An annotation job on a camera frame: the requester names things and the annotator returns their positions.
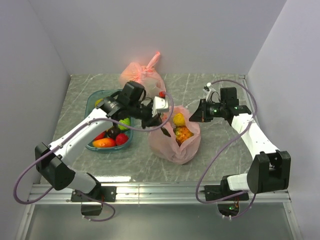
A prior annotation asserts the aluminium mounting rail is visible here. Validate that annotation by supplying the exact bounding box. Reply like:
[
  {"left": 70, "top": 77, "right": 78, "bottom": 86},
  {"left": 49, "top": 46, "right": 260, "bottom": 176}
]
[{"left": 16, "top": 182, "right": 297, "bottom": 240}]

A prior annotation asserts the dark fake avocado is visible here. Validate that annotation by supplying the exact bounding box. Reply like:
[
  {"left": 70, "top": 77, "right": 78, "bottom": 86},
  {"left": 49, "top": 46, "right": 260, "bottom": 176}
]
[{"left": 106, "top": 126, "right": 122, "bottom": 140}]

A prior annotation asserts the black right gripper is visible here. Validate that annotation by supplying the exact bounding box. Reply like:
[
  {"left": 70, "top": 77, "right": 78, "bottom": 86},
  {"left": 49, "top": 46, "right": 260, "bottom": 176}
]
[{"left": 189, "top": 98, "right": 227, "bottom": 123}]

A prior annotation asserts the pink plastic bag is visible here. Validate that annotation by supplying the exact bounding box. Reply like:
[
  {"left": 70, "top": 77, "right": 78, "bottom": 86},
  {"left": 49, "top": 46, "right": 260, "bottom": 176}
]
[
  {"left": 119, "top": 51, "right": 167, "bottom": 97},
  {"left": 148, "top": 105, "right": 201, "bottom": 165}
]

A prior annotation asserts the red fake strawberry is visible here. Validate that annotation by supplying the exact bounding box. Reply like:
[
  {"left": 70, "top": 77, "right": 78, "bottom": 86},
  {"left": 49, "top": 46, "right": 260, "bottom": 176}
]
[{"left": 115, "top": 133, "right": 129, "bottom": 146}]

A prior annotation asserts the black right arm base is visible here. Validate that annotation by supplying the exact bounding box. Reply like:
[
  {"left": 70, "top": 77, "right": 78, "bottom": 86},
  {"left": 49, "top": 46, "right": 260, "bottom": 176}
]
[{"left": 203, "top": 184, "right": 251, "bottom": 218}]

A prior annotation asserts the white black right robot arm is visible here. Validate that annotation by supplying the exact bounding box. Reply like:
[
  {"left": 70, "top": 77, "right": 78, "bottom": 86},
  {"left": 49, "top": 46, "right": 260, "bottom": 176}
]
[{"left": 189, "top": 84, "right": 291, "bottom": 200}]

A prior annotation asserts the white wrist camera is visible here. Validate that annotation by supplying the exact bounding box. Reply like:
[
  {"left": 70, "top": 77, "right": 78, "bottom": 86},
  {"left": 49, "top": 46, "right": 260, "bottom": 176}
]
[
  {"left": 203, "top": 82, "right": 217, "bottom": 102},
  {"left": 152, "top": 91, "right": 169, "bottom": 117}
]

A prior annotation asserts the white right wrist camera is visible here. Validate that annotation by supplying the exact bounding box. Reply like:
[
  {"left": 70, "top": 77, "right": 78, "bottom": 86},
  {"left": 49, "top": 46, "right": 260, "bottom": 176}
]
[{"left": 203, "top": 82, "right": 217, "bottom": 102}]

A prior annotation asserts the orange red fake mango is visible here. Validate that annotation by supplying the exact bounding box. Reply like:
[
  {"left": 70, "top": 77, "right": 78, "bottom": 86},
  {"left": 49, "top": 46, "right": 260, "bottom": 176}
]
[{"left": 92, "top": 137, "right": 117, "bottom": 148}]

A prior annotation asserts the teal plastic fruit basket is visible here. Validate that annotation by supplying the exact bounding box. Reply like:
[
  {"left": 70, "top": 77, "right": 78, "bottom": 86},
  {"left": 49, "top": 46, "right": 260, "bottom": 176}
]
[{"left": 84, "top": 89, "right": 133, "bottom": 153}]

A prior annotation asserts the tied pink plastic bag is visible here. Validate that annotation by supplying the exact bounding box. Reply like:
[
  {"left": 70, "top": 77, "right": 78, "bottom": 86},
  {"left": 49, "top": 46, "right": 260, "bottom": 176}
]
[{"left": 119, "top": 51, "right": 167, "bottom": 97}]

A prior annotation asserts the green fake fruit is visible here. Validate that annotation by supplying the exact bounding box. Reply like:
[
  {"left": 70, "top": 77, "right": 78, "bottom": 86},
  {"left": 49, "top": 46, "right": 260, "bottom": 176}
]
[{"left": 117, "top": 117, "right": 131, "bottom": 132}]

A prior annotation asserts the red fake apple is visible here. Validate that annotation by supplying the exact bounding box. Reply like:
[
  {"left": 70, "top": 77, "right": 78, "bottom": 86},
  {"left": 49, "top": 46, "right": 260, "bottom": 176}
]
[{"left": 94, "top": 131, "right": 107, "bottom": 141}]

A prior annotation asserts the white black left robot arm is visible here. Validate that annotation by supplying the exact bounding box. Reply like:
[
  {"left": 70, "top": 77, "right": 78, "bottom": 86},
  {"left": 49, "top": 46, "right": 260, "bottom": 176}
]
[{"left": 35, "top": 81, "right": 173, "bottom": 201}]

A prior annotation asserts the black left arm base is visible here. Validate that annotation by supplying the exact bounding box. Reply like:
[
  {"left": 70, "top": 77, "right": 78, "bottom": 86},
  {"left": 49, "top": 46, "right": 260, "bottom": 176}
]
[{"left": 70, "top": 186, "right": 117, "bottom": 220}]

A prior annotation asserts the fake pineapple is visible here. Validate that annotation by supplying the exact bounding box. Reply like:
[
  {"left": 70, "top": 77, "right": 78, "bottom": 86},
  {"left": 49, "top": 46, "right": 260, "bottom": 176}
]
[{"left": 173, "top": 125, "right": 194, "bottom": 146}]

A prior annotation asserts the yellow fake lemon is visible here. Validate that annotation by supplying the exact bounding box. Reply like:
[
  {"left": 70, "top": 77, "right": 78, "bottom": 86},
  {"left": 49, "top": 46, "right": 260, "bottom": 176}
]
[{"left": 173, "top": 112, "right": 186, "bottom": 127}]

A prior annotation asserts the yellow fake starfruit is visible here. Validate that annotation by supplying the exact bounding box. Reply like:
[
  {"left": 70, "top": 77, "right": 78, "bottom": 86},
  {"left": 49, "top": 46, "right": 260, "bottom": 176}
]
[{"left": 94, "top": 98, "right": 103, "bottom": 107}]

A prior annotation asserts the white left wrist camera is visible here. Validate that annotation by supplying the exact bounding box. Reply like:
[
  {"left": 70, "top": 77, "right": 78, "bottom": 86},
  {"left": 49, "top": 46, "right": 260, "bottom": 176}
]
[{"left": 152, "top": 91, "right": 169, "bottom": 117}]

